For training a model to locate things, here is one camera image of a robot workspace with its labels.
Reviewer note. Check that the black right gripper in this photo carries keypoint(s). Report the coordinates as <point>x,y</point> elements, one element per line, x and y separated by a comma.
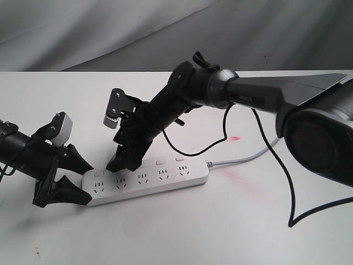
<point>134,137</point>

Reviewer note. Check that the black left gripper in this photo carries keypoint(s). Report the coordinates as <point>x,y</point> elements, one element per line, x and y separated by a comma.
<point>45,160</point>

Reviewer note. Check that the white five-socket power strip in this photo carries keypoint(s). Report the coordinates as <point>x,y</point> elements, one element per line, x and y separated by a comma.
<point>155,175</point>

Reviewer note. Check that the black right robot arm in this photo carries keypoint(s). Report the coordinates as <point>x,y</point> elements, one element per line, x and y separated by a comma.
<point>313,113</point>

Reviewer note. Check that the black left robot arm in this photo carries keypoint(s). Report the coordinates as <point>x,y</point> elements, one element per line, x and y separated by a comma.
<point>14,154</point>

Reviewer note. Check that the white backdrop cloth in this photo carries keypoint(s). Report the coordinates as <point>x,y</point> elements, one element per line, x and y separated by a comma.
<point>157,35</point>

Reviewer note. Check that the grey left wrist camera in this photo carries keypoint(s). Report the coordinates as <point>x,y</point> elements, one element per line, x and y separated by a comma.
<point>64,129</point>

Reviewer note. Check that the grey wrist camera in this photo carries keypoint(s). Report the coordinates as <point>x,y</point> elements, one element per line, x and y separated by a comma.
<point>118,102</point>
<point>64,129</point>

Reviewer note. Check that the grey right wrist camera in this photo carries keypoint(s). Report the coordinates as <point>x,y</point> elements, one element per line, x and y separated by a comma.
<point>118,102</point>

